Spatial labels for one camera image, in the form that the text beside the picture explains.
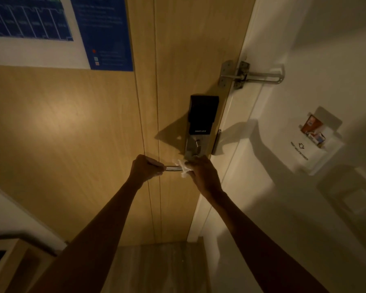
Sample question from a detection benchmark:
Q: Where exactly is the person's left hand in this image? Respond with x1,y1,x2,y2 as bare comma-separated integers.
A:
129,154,166,188

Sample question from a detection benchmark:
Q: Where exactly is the person's right hand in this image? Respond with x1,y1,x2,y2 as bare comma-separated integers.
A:
186,155,223,199

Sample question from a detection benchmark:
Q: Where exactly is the white wet wipe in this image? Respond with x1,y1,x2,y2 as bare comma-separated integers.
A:
176,159,192,178

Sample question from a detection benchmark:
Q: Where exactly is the person's left forearm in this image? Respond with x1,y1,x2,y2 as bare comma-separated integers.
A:
29,178,144,293

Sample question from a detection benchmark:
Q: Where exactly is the person's right forearm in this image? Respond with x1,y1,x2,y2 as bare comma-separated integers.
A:
209,190,330,293

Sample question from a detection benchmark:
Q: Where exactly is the black silver door lock body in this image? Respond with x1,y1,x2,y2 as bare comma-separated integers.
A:
184,95,220,161

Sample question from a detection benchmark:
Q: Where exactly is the light wooden door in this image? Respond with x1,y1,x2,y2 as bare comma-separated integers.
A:
0,0,257,247

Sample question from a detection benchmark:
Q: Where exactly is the silver door guard latch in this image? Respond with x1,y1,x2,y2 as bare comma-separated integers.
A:
218,60,285,90

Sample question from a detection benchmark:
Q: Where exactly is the dark lock edge plate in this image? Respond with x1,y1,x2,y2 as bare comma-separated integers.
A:
212,129,222,156

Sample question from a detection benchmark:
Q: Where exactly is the white key card holder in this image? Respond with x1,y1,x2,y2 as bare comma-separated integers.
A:
282,106,345,176

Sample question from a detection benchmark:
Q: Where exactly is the blue white floor plan poster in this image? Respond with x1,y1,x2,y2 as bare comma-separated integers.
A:
0,0,134,72

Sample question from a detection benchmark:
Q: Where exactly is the wooden side table black top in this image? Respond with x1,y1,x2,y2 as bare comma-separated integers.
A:
0,238,57,293

